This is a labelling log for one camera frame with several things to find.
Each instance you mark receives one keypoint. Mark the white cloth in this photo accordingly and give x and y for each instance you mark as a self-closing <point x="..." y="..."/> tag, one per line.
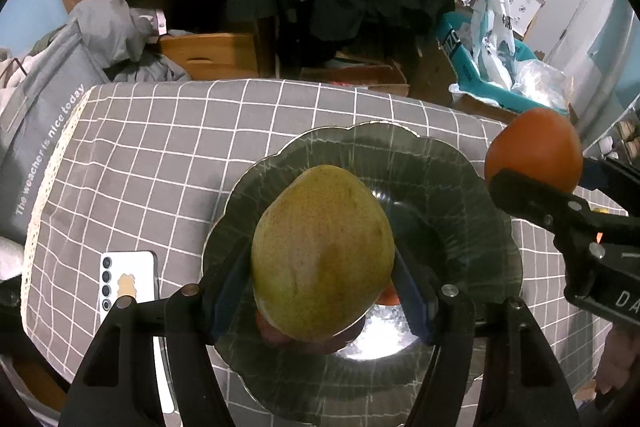
<point x="15" y="72"/>

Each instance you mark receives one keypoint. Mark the grey checked tablecloth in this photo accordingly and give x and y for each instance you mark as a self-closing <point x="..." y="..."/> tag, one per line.
<point x="150" y="147"/>

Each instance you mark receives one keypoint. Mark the white smartphone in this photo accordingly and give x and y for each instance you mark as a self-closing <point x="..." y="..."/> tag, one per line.
<point x="135" y="267"/>

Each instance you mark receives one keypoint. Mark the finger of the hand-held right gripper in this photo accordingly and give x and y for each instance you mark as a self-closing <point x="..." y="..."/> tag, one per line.
<point x="540" y="202"/>
<point x="612" y="177"/>

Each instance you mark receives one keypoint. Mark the teal plastic crate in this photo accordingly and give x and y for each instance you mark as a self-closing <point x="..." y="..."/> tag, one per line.
<point x="462" y="57"/>

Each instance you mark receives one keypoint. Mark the brown cardboard box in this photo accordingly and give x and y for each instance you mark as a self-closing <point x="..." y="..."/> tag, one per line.
<point x="480" y="106"/>

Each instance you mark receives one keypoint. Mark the large dark orange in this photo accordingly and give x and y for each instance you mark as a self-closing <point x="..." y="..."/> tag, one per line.
<point x="535" y="142"/>

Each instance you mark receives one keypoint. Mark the wooden drawer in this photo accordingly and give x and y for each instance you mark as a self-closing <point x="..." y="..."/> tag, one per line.
<point x="210" y="54"/>

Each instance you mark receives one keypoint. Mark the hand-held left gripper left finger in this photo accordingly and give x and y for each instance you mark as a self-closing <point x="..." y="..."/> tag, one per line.
<point x="227" y="289"/>

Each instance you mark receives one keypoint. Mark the small tangerine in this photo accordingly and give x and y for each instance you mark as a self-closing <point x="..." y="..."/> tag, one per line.
<point x="387" y="297"/>

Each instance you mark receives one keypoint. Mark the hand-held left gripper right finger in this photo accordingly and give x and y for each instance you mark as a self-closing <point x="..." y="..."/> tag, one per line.
<point x="412" y="294"/>

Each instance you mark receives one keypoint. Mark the white shoe rack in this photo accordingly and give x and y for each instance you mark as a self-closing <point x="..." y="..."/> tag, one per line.
<point x="597" y="137"/>

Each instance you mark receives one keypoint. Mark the white printed rice bag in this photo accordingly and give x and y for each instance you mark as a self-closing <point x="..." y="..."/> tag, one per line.
<point x="492" y="22"/>

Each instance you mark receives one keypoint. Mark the clear plastic bag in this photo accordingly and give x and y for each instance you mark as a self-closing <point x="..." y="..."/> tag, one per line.
<point x="542" y="84"/>

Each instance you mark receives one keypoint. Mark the flat cardboard piece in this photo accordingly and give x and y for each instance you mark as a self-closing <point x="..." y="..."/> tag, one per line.
<point x="355" y="77"/>

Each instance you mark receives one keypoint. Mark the light grey jacket pile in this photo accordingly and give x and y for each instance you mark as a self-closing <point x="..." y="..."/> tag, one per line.
<point x="110" y="27"/>

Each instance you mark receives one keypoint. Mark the person's right hand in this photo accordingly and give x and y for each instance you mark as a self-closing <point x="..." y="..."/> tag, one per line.
<point x="615" y="357"/>

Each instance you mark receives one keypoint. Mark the grey fabric bag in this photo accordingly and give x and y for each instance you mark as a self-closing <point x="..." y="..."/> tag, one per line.
<point x="40" y="132"/>

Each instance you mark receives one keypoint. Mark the white patterned basket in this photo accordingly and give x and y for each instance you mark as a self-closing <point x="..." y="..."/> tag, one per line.
<point x="522" y="7"/>

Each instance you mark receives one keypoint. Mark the green glass plate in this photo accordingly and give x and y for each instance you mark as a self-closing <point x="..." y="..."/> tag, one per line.
<point x="450" y="207"/>

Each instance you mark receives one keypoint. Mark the large yellow green mango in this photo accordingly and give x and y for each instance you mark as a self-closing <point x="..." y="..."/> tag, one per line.
<point x="320" y="247"/>

